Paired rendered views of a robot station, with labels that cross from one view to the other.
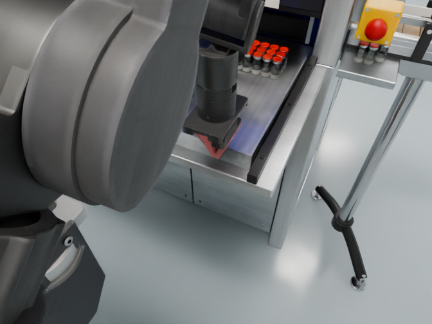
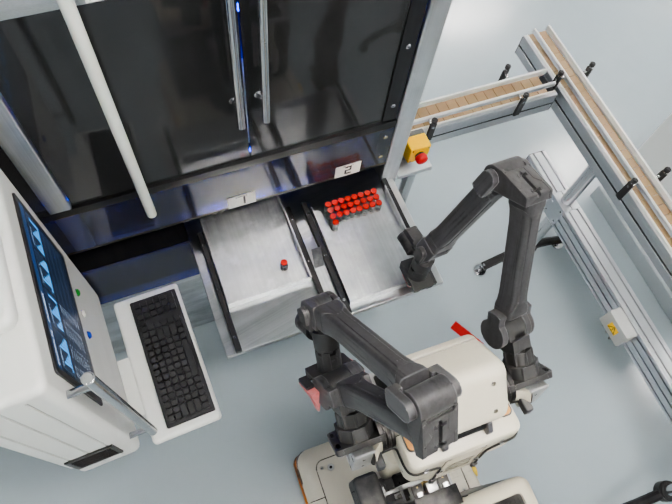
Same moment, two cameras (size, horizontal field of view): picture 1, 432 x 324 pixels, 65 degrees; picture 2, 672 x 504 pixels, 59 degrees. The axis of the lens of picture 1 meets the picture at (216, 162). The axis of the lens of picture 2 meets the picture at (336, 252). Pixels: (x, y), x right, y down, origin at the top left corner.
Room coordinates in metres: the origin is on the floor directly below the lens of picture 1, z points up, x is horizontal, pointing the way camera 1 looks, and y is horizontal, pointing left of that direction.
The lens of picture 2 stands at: (0.18, 0.76, 2.57)
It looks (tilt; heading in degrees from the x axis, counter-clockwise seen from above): 64 degrees down; 304
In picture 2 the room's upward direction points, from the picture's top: 11 degrees clockwise
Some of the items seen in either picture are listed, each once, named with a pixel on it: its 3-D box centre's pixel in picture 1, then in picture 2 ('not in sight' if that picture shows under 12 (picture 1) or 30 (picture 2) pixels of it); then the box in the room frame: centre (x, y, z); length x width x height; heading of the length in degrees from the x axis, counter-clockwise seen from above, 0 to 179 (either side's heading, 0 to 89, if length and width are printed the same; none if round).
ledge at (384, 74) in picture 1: (369, 64); (406, 156); (0.72, -0.37, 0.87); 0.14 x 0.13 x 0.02; 155
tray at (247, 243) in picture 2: not in sight; (253, 244); (0.83, 0.25, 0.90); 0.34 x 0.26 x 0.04; 155
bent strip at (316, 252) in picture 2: not in sight; (323, 271); (0.61, 0.16, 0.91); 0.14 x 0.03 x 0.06; 154
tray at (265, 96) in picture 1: (222, 88); (368, 242); (0.58, -0.01, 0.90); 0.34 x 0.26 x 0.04; 154
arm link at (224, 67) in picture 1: (217, 60); (421, 259); (0.40, 0.00, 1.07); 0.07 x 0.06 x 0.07; 161
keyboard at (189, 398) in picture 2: not in sight; (170, 354); (0.76, 0.64, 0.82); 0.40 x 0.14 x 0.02; 157
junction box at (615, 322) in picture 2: not in sight; (618, 326); (-0.23, -0.62, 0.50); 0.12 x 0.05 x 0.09; 155
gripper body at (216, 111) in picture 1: (216, 100); (418, 270); (0.39, 0.00, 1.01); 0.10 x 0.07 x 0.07; 155
